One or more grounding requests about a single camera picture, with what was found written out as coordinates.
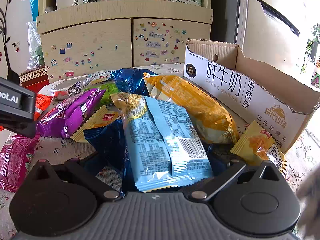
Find large yellow snack packet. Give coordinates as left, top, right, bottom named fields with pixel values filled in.
left=143, top=72, right=239, bottom=144

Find person's right forearm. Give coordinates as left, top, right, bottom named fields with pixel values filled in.
left=296, top=166, right=320, bottom=235

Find light blue snack packet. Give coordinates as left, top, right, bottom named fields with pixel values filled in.
left=111, top=92, right=214, bottom=193

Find clear plastic wrapper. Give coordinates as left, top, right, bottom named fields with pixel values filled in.
left=51, top=74, right=100, bottom=98

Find dark blue snack packet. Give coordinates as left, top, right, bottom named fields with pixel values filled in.
left=84, top=120, right=130, bottom=198

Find clear plastic bag of greens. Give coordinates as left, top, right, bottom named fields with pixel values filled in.
left=26, top=21, right=45, bottom=69

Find white and blue snack packet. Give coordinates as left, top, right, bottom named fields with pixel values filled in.
left=90, top=70, right=115, bottom=84

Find wooden cabinet with stickers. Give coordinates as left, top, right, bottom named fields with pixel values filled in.
left=36, top=0, right=214, bottom=84

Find green potted plants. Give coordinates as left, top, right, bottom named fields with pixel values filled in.
left=300, top=24, right=320, bottom=88

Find floral tablecloth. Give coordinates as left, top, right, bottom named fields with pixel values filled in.
left=0, top=64, right=320, bottom=240

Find orange-red snack packet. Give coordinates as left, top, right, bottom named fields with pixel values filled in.
left=34, top=93, right=53, bottom=122

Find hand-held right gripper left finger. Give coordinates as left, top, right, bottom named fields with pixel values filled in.
left=25, top=158, right=123, bottom=201

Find shiny blue foil snack packet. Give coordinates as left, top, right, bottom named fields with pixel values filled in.
left=110, top=68, right=158, bottom=97

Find white printed cardboard box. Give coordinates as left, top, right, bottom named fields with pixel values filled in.
left=183, top=39, right=320, bottom=154

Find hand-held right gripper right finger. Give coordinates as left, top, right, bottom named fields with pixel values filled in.
left=191, top=159, right=288, bottom=202

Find small yellow snack packet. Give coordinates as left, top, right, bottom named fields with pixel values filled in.
left=230, top=120, right=288, bottom=179
left=71, top=105, right=122, bottom=143

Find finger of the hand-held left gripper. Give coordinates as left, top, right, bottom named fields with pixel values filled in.
left=0, top=120, right=38, bottom=139

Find white door with black handle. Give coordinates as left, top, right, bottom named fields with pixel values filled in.
left=235, top=0, right=320, bottom=88

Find red patterned carton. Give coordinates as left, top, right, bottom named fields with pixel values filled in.
left=19, top=66, right=50, bottom=94

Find magenta pink snack packet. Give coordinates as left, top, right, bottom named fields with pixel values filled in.
left=0, top=134, right=40, bottom=193

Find green snack packet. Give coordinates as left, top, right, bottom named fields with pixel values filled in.
left=84, top=82, right=122, bottom=108

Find purple snack packet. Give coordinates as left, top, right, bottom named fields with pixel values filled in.
left=36, top=88, right=107, bottom=139

